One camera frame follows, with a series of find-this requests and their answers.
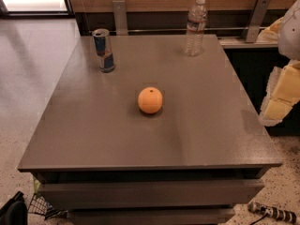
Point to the black white striped handle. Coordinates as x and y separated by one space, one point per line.
272 212

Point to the grey drawer cabinet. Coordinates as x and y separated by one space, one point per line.
97 155

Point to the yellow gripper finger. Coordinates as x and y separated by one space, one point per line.
282 93
270 33

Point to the black wire basket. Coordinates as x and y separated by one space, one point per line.
39 206

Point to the grey wall shelf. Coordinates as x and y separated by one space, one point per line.
239 43

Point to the orange fruit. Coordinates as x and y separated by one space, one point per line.
150 100

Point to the left metal wall bracket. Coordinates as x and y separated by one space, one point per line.
120 17

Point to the metal wall bracket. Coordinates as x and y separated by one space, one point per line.
120 17
253 27

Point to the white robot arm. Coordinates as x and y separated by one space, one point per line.
289 33

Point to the black bag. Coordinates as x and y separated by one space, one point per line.
14 211

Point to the blue silver energy drink can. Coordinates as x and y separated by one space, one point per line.
104 49

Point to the clear plastic water bottle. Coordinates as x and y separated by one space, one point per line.
196 22

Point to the right metal wall bracket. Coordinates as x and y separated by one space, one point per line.
253 27

